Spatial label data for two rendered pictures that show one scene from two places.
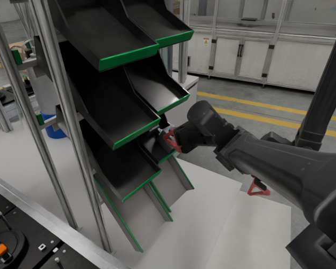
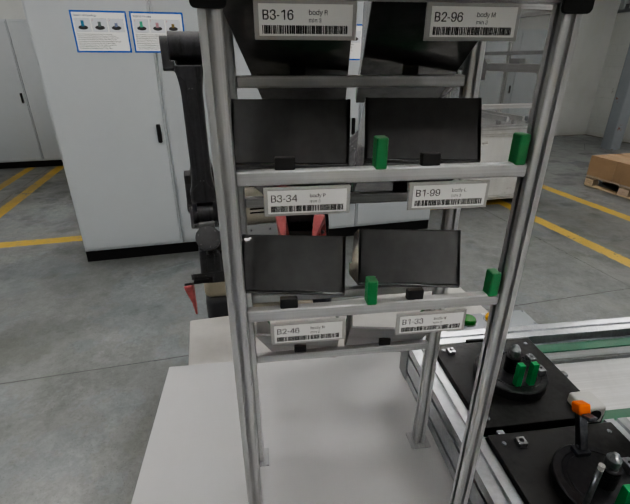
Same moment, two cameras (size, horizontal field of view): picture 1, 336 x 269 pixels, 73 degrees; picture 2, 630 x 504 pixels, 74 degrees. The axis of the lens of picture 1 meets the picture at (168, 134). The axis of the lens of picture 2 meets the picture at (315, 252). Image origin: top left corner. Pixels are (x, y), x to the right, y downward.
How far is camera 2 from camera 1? 1.10 m
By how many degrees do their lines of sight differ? 103
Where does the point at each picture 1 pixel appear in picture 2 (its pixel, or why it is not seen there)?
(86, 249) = (456, 406)
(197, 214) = (271, 387)
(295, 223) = (47, 483)
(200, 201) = not seen: hidden behind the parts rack
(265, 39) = not seen: outside the picture
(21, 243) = (557, 460)
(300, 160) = not seen: hidden behind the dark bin
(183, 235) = (315, 384)
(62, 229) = (482, 464)
